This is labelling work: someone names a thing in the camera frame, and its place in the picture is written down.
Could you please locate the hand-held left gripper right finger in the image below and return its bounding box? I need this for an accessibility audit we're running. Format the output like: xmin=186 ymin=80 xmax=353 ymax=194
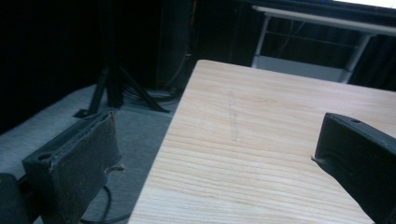
xmin=311 ymin=112 xmax=396 ymax=224

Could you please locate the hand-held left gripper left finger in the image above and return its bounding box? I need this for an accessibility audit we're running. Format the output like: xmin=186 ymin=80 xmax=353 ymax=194
xmin=21 ymin=110 xmax=126 ymax=224

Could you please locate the black tripod stand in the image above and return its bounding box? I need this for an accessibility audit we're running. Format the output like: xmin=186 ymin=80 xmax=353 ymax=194
xmin=74 ymin=0 xmax=171 ymax=119

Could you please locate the black cable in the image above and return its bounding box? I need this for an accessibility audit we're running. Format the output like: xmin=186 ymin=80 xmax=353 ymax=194
xmin=79 ymin=185 xmax=133 ymax=224

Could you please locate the white metal frame table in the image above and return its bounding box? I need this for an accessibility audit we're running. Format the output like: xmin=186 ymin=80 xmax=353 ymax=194
xmin=250 ymin=4 xmax=396 ymax=84

